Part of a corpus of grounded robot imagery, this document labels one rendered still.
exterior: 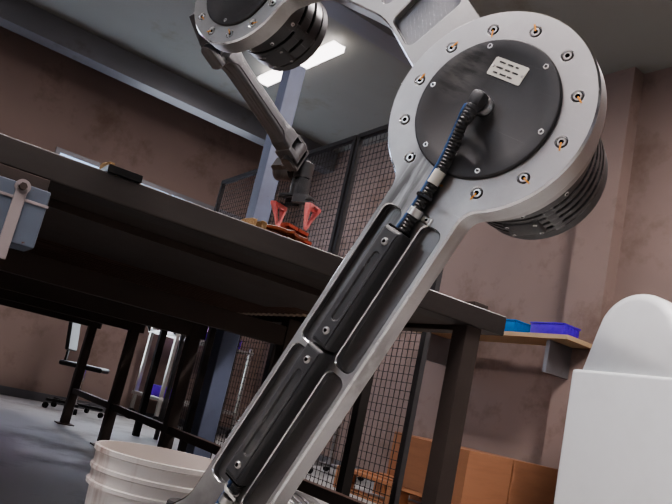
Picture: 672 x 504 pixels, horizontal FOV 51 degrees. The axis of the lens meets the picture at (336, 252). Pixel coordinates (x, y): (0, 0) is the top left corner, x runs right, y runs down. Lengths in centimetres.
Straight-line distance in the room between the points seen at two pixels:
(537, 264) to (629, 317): 164
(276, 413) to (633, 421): 343
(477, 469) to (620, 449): 88
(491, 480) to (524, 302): 168
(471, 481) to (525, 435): 113
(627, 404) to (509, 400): 167
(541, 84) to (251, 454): 50
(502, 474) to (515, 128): 402
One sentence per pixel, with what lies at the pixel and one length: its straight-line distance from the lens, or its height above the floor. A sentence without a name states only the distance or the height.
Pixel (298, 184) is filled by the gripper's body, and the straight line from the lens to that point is 209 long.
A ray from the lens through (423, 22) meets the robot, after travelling 96.
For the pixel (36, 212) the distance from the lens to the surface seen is 154.
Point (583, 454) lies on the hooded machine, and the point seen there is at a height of 59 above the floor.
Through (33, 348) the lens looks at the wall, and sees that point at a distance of 754.
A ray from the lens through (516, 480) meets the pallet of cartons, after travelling 480.
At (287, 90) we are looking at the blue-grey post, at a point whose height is 222.
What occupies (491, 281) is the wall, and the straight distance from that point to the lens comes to 604.
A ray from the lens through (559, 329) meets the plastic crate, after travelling 504.
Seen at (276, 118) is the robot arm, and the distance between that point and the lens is 202.
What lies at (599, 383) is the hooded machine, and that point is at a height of 99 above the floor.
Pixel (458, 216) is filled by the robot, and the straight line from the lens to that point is 76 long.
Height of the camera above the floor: 53
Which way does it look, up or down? 12 degrees up
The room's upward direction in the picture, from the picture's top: 13 degrees clockwise
